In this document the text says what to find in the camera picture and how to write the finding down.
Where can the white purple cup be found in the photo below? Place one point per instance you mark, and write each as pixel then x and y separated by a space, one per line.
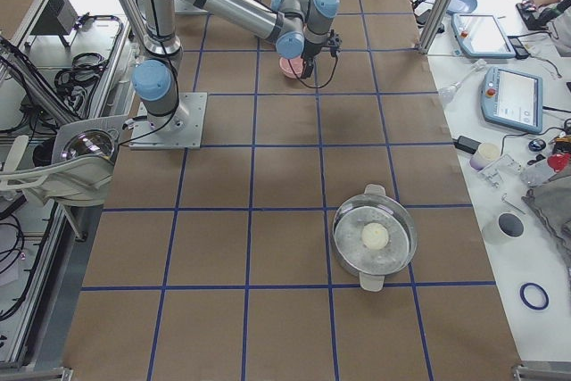
pixel 485 154

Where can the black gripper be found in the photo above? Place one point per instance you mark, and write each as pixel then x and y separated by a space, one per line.
pixel 310 50

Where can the grey cloth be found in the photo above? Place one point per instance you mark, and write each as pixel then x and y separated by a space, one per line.
pixel 550 202

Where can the white steamed bun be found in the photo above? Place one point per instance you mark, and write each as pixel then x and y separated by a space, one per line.
pixel 375 236

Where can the steel steamer pot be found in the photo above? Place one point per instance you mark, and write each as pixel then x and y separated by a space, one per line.
pixel 371 267

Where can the light bulb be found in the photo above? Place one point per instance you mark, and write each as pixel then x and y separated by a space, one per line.
pixel 446 94

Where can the near teach pendant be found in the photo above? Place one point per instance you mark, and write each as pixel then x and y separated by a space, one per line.
pixel 512 99

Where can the glass dome lid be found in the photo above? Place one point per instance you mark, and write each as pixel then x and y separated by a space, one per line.
pixel 93 141

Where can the teach pendant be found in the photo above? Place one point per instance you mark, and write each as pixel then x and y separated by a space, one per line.
pixel 481 36
pixel 512 99

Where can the far teach pendant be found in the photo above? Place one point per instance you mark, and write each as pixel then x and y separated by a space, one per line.
pixel 481 36

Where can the blue plate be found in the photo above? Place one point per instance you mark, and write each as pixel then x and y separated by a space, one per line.
pixel 461 6

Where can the white paper cup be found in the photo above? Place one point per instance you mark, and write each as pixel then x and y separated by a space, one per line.
pixel 503 228

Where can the pink bowl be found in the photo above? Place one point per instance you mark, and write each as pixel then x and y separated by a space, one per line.
pixel 292 68

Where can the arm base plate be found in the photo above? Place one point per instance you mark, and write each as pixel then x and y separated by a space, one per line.
pixel 183 130

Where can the black power adapter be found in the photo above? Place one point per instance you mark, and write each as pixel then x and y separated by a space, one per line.
pixel 466 144

